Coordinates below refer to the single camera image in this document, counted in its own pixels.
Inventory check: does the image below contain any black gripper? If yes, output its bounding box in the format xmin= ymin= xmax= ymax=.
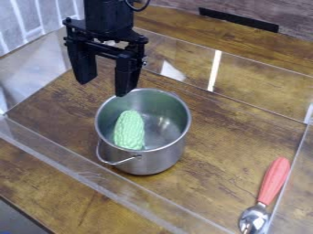
xmin=63 ymin=0 xmax=150 ymax=97

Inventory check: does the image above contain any silver metal pot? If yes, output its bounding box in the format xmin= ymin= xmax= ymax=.
xmin=94 ymin=89 xmax=193 ymax=176

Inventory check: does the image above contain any green bitter gourd toy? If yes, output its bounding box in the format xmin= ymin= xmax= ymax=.
xmin=114 ymin=111 xmax=145 ymax=150

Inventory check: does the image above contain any clear acrylic barrier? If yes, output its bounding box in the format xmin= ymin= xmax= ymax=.
xmin=0 ymin=5 xmax=313 ymax=234

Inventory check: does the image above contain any black bar on table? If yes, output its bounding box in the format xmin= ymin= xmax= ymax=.
xmin=198 ymin=7 xmax=278 ymax=33

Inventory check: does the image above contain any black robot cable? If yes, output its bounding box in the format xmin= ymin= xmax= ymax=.
xmin=123 ymin=0 xmax=151 ymax=13

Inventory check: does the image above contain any red handled metal spoon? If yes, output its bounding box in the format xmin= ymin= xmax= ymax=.
xmin=238 ymin=157 xmax=291 ymax=234

